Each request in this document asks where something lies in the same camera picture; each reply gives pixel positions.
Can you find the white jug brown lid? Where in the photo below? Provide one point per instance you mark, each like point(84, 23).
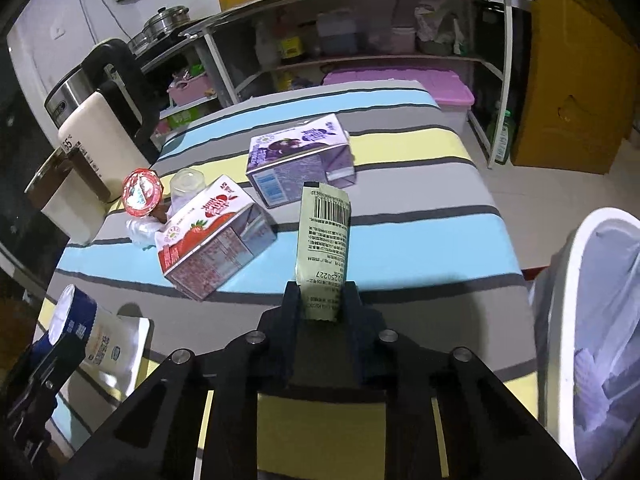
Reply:
point(70, 210)

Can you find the purple milk carton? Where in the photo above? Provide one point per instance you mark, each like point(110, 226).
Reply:
point(300, 170)

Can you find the pink strawberry milk carton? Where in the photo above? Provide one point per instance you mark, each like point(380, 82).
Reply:
point(210, 255)

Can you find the cream insulated jug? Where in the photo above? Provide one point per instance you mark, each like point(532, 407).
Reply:
point(100, 135)

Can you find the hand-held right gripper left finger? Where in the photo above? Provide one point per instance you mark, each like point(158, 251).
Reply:
point(292, 310)

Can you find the green detergent bottle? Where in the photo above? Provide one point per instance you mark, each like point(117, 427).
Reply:
point(502, 140)

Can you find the crumpled plastic bags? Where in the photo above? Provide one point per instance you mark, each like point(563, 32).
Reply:
point(440, 30)

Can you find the translucent bin liner bag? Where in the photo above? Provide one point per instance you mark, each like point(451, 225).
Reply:
point(610, 360)

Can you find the pink lid storage box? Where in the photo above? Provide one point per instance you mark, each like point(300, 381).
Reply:
point(400, 85)

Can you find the dark bottle yellow label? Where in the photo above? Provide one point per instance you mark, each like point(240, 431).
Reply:
point(291, 45)

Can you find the pink plastic bucket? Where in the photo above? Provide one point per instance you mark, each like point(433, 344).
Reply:
point(404, 40)

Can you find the striped tablecloth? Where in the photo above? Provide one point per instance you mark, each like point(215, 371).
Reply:
point(425, 240)

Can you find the green barcode packet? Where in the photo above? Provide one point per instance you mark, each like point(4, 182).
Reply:
point(322, 240)

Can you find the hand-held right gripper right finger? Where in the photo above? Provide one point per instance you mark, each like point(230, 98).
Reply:
point(352, 310)

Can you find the steel steamer pot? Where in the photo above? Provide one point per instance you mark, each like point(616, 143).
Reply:
point(167, 22)

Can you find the white round trash bin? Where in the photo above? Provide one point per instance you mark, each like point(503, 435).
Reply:
point(565, 285)

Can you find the blue white paper cup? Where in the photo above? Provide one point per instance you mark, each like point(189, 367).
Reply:
point(107, 345)

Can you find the white wall socket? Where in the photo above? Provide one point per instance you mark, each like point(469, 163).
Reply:
point(60, 31)

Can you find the pink plastic basket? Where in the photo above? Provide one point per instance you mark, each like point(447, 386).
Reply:
point(192, 91)

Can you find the clear jelly cup red lid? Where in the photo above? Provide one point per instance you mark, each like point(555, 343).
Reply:
point(142, 191)

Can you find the small clear plastic bottle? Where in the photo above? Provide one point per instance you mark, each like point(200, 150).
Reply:
point(187, 187)

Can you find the clear wrapper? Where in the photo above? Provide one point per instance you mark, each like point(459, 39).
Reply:
point(142, 232)

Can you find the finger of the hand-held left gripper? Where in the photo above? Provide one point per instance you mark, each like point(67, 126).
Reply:
point(60, 365)

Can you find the yellow wooden door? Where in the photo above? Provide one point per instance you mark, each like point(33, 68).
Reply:
point(565, 60)

